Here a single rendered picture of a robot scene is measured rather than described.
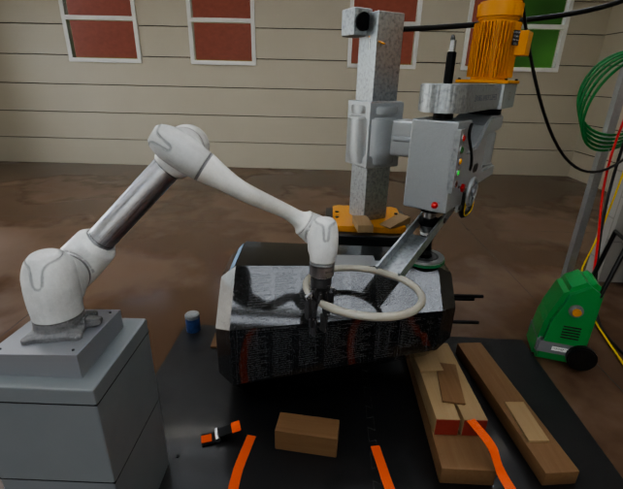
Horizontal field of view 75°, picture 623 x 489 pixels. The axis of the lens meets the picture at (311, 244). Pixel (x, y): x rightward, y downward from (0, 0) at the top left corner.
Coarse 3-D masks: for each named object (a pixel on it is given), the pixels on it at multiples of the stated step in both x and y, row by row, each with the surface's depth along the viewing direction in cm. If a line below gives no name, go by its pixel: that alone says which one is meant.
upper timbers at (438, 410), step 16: (448, 352) 237; (416, 368) 229; (432, 384) 212; (464, 384) 212; (432, 400) 201; (432, 416) 197; (448, 416) 192; (464, 416) 192; (480, 416) 192; (448, 432) 193; (464, 432) 193
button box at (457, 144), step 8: (464, 128) 177; (456, 136) 175; (456, 144) 176; (464, 144) 181; (456, 152) 177; (456, 160) 178; (456, 168) 180; (448, 176) 182; (448, 184) 183; (448, 192) 184
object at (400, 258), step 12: (444, 216) 206; (408, 228) 201; (408, 240) 200; (420, 240) 199; (396, 252) 193; (408, 252) 192; (420, 252) 189; (384, 264) 186; (396, 264) 186; (408, 264) 179
